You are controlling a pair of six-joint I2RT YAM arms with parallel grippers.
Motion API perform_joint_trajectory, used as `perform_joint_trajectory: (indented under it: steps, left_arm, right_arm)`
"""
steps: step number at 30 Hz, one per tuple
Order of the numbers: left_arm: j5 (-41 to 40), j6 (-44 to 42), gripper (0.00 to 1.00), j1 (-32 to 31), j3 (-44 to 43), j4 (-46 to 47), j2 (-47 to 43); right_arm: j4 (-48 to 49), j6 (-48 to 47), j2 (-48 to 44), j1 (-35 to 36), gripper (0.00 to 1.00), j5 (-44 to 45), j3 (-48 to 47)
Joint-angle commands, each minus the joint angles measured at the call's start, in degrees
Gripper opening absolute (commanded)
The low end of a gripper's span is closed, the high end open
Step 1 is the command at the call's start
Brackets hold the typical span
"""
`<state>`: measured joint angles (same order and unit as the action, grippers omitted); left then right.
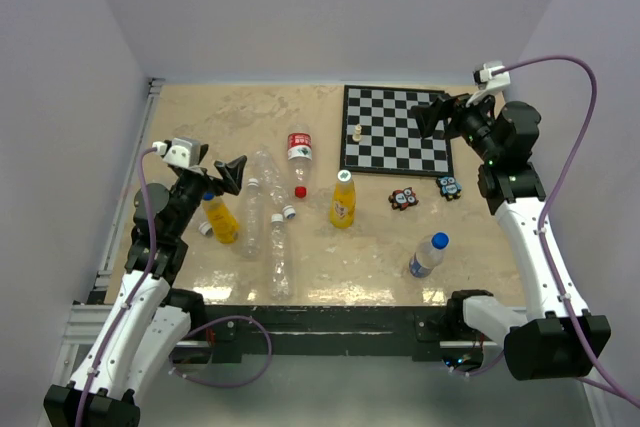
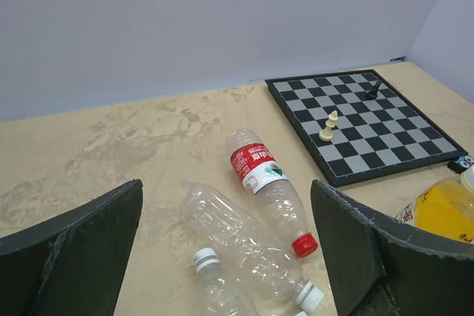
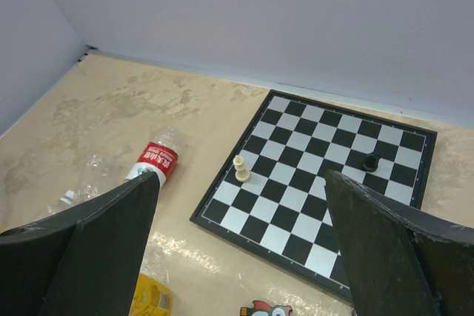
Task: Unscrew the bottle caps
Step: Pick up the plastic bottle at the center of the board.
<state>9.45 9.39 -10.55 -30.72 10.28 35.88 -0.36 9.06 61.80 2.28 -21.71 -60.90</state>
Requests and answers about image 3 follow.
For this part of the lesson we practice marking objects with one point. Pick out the white chess piece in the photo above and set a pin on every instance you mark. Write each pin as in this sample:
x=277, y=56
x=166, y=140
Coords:
x=242, y=173

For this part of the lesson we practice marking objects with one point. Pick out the yellow tea bottle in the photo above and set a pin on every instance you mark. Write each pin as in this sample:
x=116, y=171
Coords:
x=151, y=298

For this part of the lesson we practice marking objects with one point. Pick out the clear bottle white cap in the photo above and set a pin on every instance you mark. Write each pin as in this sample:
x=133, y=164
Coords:
x=95, y=179

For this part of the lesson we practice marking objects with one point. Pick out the red label clear bottle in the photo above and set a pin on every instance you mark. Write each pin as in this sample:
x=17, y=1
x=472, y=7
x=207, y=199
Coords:
x=160, y=155

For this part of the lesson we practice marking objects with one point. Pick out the black chess piece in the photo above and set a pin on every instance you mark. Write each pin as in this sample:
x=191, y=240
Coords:
x=370, y=162

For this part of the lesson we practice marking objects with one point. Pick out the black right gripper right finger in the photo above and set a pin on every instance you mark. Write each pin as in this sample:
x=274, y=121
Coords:
x=399, y=260

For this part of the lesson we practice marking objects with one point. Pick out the black white chessboard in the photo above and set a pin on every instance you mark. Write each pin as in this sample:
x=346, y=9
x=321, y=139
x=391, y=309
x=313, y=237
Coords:
x=280, y=214

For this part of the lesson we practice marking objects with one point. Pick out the cartoon fridge magnet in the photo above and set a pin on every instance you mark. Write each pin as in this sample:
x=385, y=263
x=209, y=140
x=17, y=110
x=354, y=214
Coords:
x=260, y=307

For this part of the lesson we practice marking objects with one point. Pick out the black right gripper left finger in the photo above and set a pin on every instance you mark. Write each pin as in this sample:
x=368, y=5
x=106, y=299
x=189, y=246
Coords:
x=84, y=260

